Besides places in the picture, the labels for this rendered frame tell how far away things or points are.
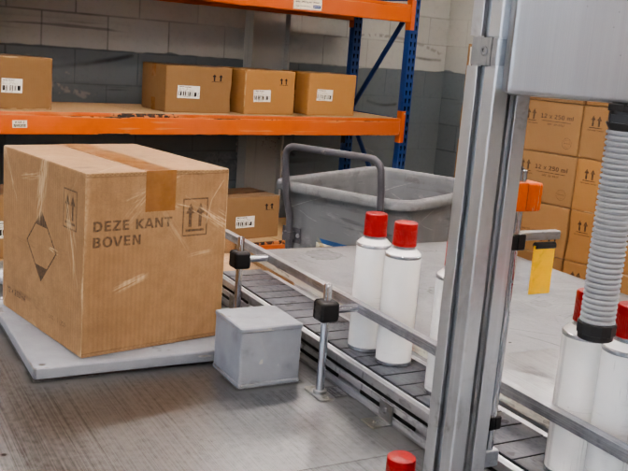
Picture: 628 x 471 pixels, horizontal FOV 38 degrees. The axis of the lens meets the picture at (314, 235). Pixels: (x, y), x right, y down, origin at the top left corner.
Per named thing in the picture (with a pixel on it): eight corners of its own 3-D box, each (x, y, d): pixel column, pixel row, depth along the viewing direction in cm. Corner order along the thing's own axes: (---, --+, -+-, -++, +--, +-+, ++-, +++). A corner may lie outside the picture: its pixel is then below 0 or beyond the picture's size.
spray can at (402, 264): (418, 365, 129) (433, 225, 124) (387, 369, 126) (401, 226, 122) (397, 353, 133) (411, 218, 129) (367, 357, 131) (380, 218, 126)
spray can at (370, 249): (388, 350, 134) (402, 216, 130) (358, 354, 131) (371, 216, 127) (370, 339, 138) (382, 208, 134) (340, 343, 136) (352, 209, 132)
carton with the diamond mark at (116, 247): (221, 335, 144) (230, 168, 139) (80, 359, 129) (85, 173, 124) (130, 288, 167) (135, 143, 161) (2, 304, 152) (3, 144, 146)
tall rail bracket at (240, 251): (269, 330, 156) (276, 236, 152) (231, 333, 152) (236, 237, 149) (262, 324, 158) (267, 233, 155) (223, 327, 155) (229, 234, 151)
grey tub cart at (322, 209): (359, 328, 435) (377, 130, 415) (479, 362, 401) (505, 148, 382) (245, 376, 363) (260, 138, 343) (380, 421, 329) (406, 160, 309)
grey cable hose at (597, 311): (623, 343, 81) (659, 107, 76) (594, 347, 79) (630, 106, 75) (594, 331, 84) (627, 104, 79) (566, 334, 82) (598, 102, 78)
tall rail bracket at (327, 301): (359, 392, 130) (369, 282, 127) (315, 399, 126) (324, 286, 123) (348, 385, 133) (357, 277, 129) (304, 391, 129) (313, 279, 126)
